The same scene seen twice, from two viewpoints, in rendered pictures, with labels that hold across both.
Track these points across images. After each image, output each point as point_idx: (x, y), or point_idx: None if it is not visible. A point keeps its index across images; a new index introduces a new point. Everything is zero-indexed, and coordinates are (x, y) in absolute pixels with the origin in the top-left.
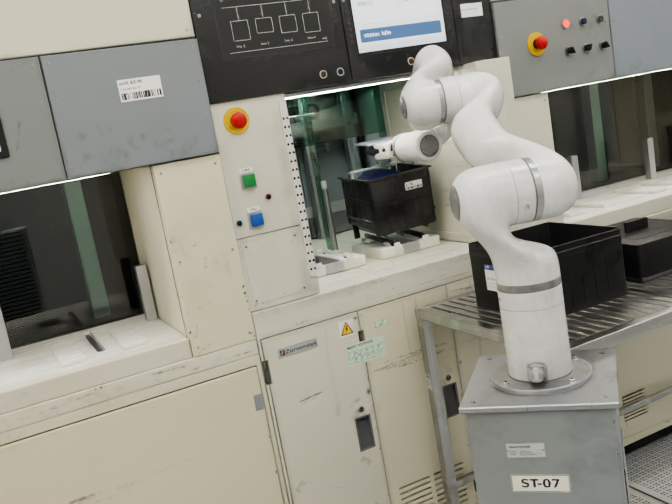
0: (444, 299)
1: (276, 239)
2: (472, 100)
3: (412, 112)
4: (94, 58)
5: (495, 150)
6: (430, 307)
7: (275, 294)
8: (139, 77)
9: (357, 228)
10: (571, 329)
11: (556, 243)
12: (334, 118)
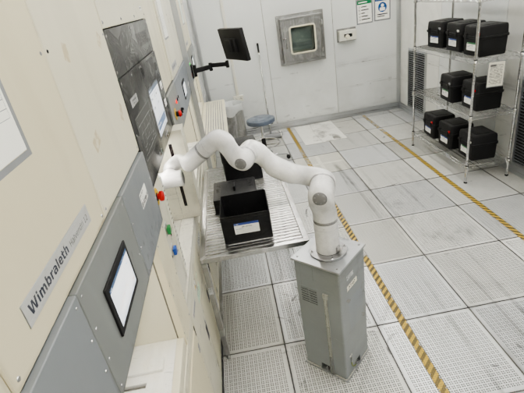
0: (200, 249)
1: (177, 256)
2: (271, 154)
3: (249, 165)
4: (131, 184)
5: (302, 173)
6: (205, 256)
7: (184, 287)
8: (141, 188)
9: None
10: (288, 233)
11: (226, 204)
12: None
